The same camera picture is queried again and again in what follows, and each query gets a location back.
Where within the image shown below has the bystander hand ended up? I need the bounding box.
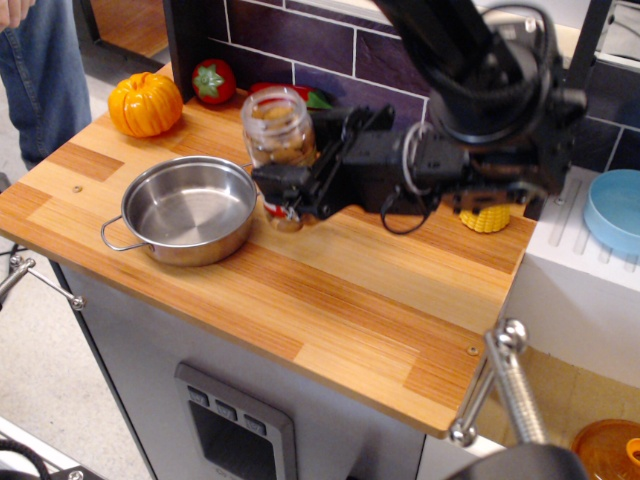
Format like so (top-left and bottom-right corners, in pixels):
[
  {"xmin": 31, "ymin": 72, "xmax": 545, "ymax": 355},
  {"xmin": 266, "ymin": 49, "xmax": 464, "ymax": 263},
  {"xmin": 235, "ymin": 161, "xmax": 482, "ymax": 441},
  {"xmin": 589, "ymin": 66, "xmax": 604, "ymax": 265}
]
[{"xmin": 0, "ymin": 0, "xmax": 36, "ymax": 31}]

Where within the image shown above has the yellow toy corn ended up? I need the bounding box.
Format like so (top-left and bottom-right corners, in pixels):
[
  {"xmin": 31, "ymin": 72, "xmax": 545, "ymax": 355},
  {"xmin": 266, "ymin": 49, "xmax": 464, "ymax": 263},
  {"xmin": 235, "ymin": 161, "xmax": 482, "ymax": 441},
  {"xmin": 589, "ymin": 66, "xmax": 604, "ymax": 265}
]
[{"xmin": 459, "ymin": 205, "xmax": 511, "ymax": 234}]

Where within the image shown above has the bystander blue jeans leg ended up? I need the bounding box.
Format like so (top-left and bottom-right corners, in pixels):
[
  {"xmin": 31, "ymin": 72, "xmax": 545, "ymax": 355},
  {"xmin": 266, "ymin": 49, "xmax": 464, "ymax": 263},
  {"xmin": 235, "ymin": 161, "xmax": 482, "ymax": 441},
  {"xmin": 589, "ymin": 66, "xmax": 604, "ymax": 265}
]
[{"xmin": 1, "ymin": 1, "xmax": 92, "ymax": 170}]

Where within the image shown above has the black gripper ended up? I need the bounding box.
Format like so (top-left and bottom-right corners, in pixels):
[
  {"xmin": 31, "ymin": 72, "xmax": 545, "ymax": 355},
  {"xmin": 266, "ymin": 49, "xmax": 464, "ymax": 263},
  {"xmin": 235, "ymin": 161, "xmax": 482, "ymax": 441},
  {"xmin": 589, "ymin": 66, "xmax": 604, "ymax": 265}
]
[{"xmin": 251, "ymin": 105, "xmax": 474, "ymax": 220}]

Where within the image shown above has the left metal clamp screw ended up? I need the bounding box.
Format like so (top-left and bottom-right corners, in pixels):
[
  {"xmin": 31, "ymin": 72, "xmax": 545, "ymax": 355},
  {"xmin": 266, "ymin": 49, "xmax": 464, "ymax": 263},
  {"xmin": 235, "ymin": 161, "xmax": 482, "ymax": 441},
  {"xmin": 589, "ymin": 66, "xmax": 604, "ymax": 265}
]
[{"xmin": 0, "ymin": 254, "xmax": 87, "ymax": 312}]

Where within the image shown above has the right metal clamp screw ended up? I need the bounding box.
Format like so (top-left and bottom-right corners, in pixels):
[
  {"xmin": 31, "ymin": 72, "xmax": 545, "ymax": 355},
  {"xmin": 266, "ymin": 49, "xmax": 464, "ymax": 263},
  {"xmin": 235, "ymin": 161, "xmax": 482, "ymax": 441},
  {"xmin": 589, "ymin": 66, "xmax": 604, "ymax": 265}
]
[{"xmin": 448, "ymin": 318, "xmax": 549, "ymax": 448}]

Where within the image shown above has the grey toy kitchen cabinet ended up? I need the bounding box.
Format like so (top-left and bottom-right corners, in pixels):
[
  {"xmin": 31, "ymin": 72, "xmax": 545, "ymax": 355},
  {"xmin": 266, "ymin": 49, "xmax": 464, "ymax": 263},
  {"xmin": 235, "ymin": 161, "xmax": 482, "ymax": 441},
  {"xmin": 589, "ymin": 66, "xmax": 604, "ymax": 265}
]
[{"xmin": 49, "ymin": 259, "xmax": 501, "ymax": 480}]

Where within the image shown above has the metal clamp screw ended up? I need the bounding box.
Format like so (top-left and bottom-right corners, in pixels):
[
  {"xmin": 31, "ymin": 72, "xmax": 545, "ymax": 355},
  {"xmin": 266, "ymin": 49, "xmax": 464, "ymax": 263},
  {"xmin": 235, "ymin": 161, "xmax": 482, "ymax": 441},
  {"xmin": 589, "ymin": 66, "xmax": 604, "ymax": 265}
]
[
  {"xmin": 448, "ymin": 318, "xmax": 549, "ymax": 448},
  {"xmin": 0, "ymin": 254, "xmax": 87, "ymax": 312}
]

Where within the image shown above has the red toy tomato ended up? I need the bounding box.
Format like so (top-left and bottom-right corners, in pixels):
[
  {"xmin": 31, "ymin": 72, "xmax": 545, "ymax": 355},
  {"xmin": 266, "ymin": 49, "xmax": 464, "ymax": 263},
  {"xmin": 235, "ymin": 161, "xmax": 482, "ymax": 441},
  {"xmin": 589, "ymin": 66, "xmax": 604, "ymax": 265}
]
[{"xmin": 192, "ymin": 59, "xmax": 236, "ymax": 105}]

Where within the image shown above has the red toy chili pepper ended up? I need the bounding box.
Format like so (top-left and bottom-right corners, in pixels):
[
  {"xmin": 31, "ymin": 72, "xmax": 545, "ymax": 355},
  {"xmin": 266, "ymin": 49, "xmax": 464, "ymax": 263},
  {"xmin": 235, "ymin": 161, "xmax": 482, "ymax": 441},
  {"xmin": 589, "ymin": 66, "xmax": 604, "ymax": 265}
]
[{"xmin": 249, "ymin": 82, "xmax": 332, "ymax": 111}]

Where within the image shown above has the orange toy pumpkin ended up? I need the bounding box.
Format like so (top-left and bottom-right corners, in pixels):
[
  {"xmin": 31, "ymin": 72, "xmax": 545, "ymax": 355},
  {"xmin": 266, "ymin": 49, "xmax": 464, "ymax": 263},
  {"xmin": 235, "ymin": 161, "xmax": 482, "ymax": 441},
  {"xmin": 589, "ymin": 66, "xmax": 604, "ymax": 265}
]
[{"xmin": 108, "ymin": 72, "xmax": 183, "ymax": 138}]

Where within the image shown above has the orange plastic lid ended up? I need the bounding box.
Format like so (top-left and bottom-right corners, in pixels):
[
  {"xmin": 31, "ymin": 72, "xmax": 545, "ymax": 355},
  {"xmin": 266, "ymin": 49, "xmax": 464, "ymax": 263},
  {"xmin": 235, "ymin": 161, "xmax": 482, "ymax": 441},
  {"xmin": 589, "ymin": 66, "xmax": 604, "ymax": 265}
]
[{"xmin": 571, "ymin": 419, "xmax": 639, "ymax": 479}]

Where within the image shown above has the light blue plastic bowl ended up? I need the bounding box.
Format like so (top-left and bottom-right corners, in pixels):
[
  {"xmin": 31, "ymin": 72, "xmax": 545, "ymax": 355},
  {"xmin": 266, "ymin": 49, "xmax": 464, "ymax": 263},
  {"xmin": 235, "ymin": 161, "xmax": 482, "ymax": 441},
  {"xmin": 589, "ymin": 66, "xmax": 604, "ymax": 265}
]
[{"xmin": 583, "ymin": 169, "xmax": 639, "ymax": 256}]

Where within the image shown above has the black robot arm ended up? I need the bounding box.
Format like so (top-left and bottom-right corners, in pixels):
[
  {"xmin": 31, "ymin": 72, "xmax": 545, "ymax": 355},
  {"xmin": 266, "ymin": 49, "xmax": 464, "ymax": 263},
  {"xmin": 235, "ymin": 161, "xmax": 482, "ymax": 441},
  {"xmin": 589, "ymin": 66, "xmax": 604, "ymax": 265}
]
[{"xmin": 252, "ymin": 1, "xmax": 587, "ymax": 220}]

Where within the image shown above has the clear plastic almond jar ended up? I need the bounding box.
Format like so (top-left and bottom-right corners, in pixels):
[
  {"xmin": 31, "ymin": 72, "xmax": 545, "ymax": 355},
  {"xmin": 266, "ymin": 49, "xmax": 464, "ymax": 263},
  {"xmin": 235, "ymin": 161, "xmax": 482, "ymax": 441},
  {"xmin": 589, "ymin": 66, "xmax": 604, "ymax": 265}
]
[{"xmin": 240, "ymin": 85, "xmax": 319, "ymax": 234}]

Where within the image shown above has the stainless steel pot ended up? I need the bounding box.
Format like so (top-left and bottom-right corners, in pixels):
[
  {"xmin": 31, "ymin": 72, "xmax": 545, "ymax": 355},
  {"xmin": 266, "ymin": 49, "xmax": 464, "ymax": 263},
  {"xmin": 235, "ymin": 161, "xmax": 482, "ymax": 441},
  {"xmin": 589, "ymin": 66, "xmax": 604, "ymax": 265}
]
[{"xmin": 101, "ymin": 156, "xmax": 258, "ymax": 267}]

